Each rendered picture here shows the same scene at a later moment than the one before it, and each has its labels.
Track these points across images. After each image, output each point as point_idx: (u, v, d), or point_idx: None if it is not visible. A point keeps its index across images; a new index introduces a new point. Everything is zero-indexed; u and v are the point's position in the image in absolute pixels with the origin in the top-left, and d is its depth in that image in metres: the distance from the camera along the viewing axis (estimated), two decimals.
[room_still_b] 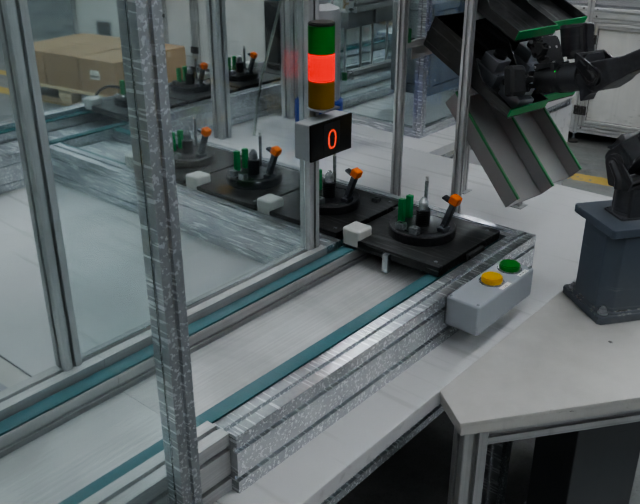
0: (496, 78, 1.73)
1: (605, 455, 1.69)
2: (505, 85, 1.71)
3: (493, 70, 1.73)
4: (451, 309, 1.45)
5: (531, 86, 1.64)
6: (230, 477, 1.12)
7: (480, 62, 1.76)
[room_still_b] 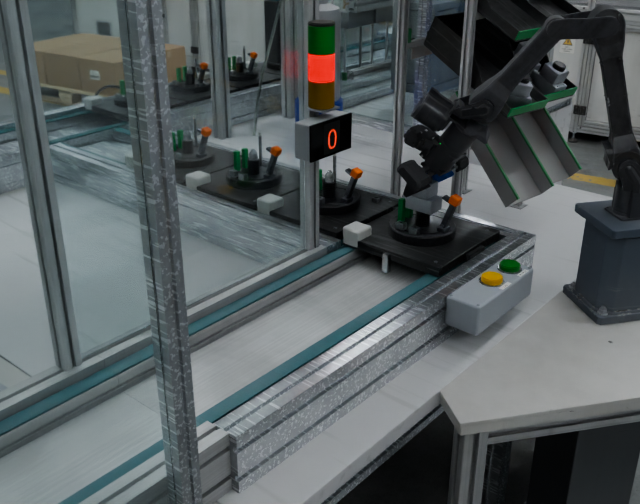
0: (531, 100, 1.70)
1: (605, 455, 1.69)
2: (408, 195, 1.63)
3: (527, 95, 1.69)
4: (451, 309, 1.45)
5: (430, 174, 1.57)
6: (230, 477, 1.12)
7: None
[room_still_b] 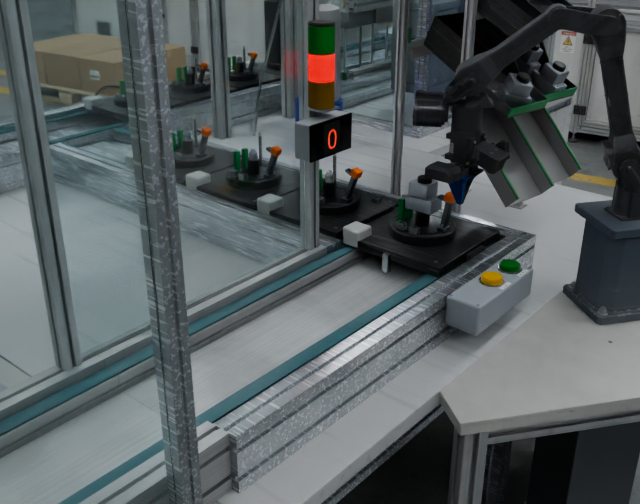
0: (531, 100, 1.70)
1: (605, 455, 1.69)
2: (459, 196, 1.59)
3: (527, 95, 1.69)
4: (451, 309, 1.45)
5: None
6: (230, 477, 1.12)
7: (503, 93, 1.69)
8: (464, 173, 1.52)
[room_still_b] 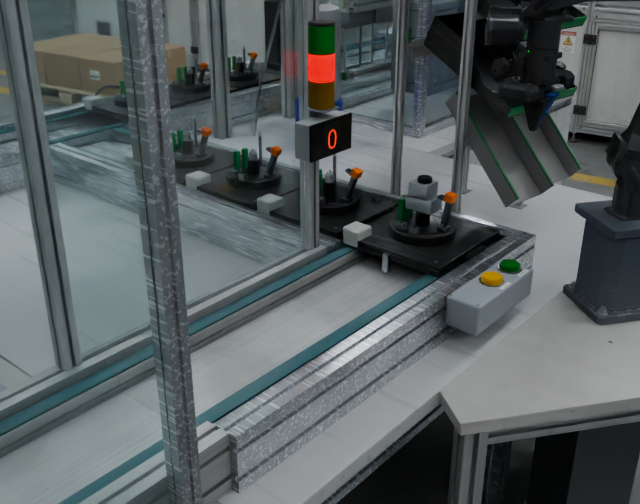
0: None
1: (605, 455, 1.69)
2: (534, 126, 1.47)
3: None
4: (451, 309, 1.45)
5: (543, 85, 1.44)
6: (230, 477, 1.12)
7: None
8: None
